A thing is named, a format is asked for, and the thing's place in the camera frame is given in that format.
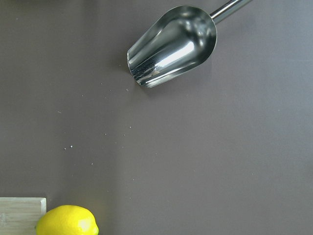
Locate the steel ice scoop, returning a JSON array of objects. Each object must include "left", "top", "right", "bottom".
[{"left": 127, "top": 0, "right": 249, "bottom": 88}]

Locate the yellow lemon near board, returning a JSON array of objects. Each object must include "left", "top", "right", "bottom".
[{"left": 35, "top": 205, "right": 99, "bottom": 235}]

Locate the bamboo cutting board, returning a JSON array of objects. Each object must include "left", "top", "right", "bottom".
[{"left": 0, "top": 197, "right": 46, "bottom": 235}]

